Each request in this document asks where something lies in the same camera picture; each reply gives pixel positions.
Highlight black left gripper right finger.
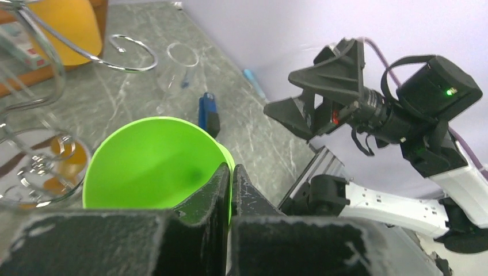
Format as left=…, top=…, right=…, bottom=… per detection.
left=228, top=165, right=396, bottom=275

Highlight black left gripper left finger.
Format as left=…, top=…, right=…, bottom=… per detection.
left=1, top=164, right=231, bottom=275

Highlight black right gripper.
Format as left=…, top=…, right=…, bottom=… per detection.
left=264, top=39, right=386, bottom=141

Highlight green plastic wine glass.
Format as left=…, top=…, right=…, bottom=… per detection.
left=82, top=117, right=235, bottom=209

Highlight yellow plastic wine glass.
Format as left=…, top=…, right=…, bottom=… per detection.
left=27, top=0, right=103, bottom=66

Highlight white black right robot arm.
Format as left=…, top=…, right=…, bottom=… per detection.
left=264, top=37, right=487, bottom=254

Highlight wooden shelf rack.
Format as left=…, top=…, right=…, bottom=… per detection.
left=1, top=0, right=109, bottom=98

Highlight light blue pen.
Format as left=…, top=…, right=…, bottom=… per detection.
left=242, top=69, right=268, bottom=102

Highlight clear glass right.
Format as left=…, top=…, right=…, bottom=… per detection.
left=156, top=42, right=200, bottom=95

